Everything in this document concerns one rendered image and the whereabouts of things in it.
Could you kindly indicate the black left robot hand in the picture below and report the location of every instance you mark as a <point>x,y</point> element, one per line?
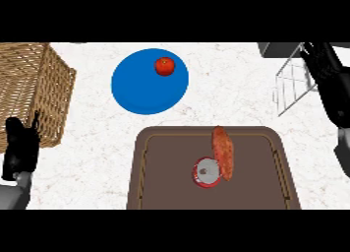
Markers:
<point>18,149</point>

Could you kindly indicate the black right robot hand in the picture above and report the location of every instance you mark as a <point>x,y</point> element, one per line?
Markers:
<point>338,88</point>

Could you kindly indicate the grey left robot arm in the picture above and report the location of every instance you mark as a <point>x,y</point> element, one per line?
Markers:
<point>10,193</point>

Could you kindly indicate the brown tray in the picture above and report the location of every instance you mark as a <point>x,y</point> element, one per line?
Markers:
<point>213,170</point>

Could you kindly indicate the red can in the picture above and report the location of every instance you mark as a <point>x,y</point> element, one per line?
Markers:
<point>207,172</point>

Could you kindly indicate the wicker basket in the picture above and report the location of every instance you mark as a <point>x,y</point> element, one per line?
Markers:
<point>22,95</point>

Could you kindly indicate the dark grey appliance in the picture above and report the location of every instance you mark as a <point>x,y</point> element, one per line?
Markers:
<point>281,49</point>

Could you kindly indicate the orange sweet potato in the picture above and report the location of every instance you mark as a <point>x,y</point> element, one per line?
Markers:
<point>223,152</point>

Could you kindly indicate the blue plate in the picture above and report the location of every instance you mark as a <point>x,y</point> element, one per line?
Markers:
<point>149,81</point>

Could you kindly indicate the red apple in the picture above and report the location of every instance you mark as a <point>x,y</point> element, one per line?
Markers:
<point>164,66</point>

